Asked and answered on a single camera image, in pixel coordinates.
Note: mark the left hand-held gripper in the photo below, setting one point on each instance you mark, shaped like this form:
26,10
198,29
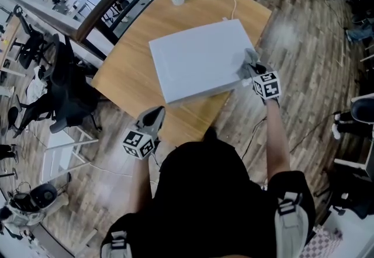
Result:
137,146

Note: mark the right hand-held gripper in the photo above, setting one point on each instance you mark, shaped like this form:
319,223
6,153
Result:
267,86

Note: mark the large white box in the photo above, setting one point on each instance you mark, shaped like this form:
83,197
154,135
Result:
198,58

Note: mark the person's left forearm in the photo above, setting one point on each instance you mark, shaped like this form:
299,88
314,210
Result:
143,186

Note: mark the person's right forearm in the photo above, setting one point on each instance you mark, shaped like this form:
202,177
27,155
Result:
277,140

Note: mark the large black office chair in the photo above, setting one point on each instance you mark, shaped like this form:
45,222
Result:
67,87

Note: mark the person's black shirt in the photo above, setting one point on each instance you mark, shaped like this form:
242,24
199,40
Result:
204,198

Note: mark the white garment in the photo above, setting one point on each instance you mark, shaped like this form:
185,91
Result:
36,84

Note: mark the black mesh desk chair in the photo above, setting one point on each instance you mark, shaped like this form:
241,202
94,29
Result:
32,43

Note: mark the pink checkered cloth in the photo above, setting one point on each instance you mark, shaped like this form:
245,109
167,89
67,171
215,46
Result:
324,243

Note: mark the white frame stool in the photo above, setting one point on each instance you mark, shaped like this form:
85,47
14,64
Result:
57,151

